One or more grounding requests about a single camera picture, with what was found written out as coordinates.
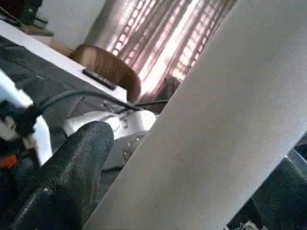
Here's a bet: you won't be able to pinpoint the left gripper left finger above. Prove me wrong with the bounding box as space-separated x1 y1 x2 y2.
7 121 115 230

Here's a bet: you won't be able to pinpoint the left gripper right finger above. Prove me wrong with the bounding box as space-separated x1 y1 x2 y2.
250 157 307 230

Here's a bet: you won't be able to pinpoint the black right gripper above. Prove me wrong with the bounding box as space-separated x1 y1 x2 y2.
0 101 44 192

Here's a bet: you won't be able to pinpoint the white plastic table leg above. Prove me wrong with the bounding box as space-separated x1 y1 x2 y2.
83 0 307 230

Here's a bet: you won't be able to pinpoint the black plastic mat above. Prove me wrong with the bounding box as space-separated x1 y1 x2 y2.
0 34 126 202

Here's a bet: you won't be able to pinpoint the dark elongated device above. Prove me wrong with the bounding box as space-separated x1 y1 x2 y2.
82 68 118 91

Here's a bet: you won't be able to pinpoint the brown wicker chair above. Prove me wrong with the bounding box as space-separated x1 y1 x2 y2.
69 44 142 104

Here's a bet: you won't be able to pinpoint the light striped window curtain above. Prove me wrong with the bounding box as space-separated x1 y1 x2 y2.
85 0 238 99

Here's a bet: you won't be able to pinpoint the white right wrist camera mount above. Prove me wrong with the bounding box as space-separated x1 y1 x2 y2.
0 71 53 167

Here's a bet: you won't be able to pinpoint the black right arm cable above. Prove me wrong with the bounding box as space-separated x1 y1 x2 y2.
37 90 169 115

